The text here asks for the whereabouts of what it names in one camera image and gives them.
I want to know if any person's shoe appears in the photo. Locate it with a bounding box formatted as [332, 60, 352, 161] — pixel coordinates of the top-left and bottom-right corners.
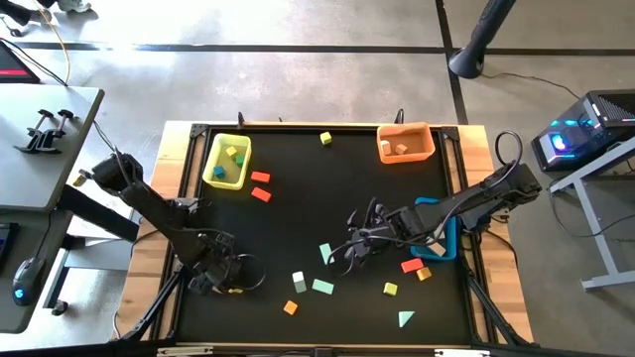
[57, 0, 93, 14]

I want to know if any black laptop with red stripe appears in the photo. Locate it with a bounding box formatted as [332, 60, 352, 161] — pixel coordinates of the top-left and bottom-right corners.
[0, 41, 42, 85]

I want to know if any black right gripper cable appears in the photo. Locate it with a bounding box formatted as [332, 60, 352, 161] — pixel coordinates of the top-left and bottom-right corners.
[326, 217, 447, 279]

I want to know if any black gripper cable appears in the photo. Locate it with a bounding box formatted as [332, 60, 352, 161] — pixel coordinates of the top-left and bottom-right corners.
[232, 253, 267, 293]
[326, 217, 447, 279]

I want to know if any computer tower with lights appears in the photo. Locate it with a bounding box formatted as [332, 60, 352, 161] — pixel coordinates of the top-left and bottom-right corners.
[530, 88, 635, 174]

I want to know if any yellow plastic bin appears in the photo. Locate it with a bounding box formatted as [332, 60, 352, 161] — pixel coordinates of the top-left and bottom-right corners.
[201, 132, 253, 191]

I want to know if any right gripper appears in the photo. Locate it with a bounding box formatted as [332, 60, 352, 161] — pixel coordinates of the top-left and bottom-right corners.
[342, 197, 416, 267]

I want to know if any dark grey desk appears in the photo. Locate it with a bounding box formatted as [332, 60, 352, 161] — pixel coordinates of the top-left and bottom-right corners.
[0, 210, 73, 334]

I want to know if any black floor stand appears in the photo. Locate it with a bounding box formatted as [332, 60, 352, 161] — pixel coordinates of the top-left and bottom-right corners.
[447, 0, 518, 80]

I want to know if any orange plastic bin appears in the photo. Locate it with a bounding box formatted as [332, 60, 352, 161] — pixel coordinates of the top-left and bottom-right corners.
[375, 121, 437, 166]

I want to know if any grey table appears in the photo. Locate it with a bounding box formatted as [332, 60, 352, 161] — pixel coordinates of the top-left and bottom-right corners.
[0, 83, 105, 214]

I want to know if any grey desk base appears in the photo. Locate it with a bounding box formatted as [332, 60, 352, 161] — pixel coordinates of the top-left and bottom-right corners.
[43, 237, 134, 311]

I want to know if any black desk foot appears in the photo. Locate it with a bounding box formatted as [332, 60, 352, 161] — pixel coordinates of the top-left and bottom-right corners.
[58, 185, 140, 243]

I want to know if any black keyboard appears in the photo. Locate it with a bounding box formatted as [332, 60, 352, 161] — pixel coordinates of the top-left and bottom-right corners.
[0, 221, 20, 275]

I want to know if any yellow cable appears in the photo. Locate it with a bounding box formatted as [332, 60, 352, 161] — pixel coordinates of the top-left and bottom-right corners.
[29, 0, 71, 86]

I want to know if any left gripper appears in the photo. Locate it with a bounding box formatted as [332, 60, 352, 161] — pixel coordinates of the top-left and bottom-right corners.
[189, 231, 245, 298]

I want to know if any black computer mouse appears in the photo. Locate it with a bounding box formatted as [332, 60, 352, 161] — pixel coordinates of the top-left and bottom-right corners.
[11, 256, 47, 307]

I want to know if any blue plastic bin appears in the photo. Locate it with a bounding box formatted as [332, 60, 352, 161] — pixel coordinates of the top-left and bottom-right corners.
[410, 196, 458, 263]

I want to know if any black table clamp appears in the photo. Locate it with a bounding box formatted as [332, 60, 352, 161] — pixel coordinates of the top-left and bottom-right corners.
[34, 109, 75, 155]
[13, 108, 55, 154]

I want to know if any black right arm cable loop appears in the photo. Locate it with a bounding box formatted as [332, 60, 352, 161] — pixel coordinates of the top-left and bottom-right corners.
[494, 129, 525, 173]

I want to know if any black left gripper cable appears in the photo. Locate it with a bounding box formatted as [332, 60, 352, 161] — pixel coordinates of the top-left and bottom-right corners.
[232, 253, 267, 293]

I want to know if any light grey desk frame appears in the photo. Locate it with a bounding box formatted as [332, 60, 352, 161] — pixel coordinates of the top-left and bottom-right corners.
[548, 136, 635, 293]

